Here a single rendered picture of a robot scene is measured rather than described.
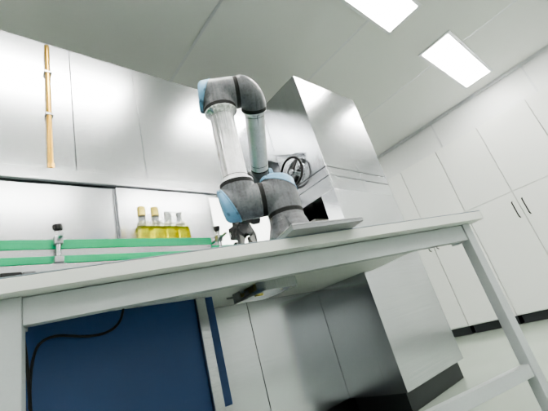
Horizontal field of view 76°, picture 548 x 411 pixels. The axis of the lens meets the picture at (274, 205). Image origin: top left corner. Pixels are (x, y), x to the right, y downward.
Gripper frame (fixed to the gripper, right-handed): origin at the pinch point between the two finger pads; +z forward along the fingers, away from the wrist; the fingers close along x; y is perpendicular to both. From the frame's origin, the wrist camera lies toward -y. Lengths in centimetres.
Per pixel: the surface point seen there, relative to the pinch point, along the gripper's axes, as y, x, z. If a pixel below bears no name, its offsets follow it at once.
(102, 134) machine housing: 37, 43, -78
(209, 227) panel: 34.3, -5.0, -26.3
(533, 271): -6, -350, 39
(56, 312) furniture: -24, 76, 19
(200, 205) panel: 34, -2, -40
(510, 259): 8, -350, 21
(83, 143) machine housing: 37, 52, -70
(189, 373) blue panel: 8, 32, 39
